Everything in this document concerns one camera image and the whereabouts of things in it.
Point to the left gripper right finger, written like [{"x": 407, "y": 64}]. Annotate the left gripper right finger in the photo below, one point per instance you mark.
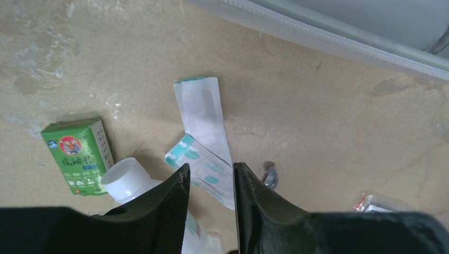
[{"x": 268, "y": 223}]

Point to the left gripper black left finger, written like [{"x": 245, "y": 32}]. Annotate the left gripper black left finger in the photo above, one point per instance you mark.
[{"x": 152, "y": 223}]

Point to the grey open storage case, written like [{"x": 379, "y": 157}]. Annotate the grey open storage case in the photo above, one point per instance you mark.
[{"x": 406, "y": 36}]

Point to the white plastic bottle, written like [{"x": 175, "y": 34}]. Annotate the white plastic bottle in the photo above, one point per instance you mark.
[{"x": 127, "y": 180}]

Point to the small green medicine box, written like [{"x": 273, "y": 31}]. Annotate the small green medicine box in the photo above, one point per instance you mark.
[{"x": 82, "y": 152}]

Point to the black handled scissors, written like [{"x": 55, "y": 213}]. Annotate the black handled scissors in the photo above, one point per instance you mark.
[{"x": 271, "y": 178}]

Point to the teal bandage packet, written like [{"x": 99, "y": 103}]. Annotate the teal bandage packet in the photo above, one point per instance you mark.
[{"x": 207, "y": 170}]

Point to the beige gauze in bag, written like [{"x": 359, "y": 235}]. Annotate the beige gauze in bag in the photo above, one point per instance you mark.
[{"x": 372, "y": 202}]

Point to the white paper strip packet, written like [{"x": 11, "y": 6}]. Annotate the white paper strip packet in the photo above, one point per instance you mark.
[{"x": 199, "y": 104}]

